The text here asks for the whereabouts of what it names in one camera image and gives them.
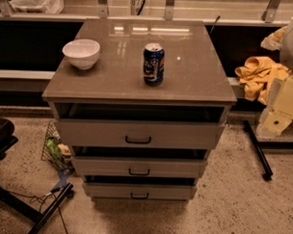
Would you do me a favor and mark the white plastic bag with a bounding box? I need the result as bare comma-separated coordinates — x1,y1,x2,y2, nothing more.
10,0,64,13

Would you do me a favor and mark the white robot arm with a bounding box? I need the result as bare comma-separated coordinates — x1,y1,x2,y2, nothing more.
256,18,293,137

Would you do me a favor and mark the black chair base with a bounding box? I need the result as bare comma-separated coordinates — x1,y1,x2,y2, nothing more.
0,117,73,234

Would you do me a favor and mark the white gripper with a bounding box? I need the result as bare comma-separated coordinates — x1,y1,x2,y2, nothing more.
256,75,293,138

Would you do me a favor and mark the grey drawer cabinet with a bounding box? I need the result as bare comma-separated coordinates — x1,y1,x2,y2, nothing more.
43,19,236,187

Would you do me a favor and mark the blue soda can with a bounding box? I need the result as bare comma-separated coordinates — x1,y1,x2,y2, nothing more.
143,42,164,86

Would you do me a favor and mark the black floor cable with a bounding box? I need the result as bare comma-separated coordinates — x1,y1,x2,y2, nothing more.
7,191,71,234

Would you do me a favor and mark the grey drawer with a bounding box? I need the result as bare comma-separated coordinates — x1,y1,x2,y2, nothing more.
55,118,225,150
71,156,206,178
82,182,196,200

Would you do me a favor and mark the black stand leg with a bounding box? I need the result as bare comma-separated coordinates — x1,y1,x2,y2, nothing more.
244,120,293,181

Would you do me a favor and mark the yellow crumpled cloth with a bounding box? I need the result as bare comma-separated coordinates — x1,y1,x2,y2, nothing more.
235,56,291,105

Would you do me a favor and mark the white ceramic bowl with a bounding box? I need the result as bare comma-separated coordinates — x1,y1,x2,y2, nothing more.
62,39,100,69

